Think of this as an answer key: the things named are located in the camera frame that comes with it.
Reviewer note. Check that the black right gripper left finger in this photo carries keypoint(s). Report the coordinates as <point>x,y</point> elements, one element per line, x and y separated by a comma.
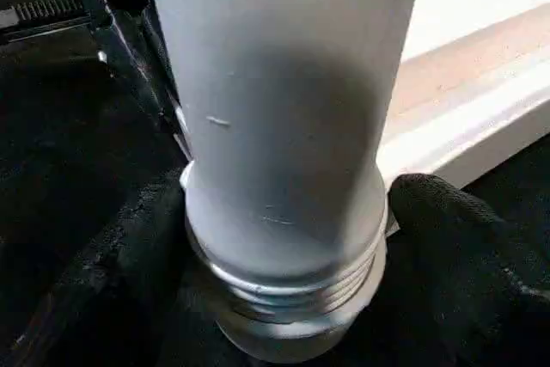
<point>120,289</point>

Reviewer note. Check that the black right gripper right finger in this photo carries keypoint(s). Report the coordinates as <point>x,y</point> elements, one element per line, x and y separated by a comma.
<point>464,281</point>

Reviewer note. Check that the white plastic table leg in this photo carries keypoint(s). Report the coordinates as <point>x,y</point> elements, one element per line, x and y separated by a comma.
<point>279,83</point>

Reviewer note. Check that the white plastic table top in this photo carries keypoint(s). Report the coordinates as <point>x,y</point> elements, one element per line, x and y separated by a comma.
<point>472,83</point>

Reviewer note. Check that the black work mat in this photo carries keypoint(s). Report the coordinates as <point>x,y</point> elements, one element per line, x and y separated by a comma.
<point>64,148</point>

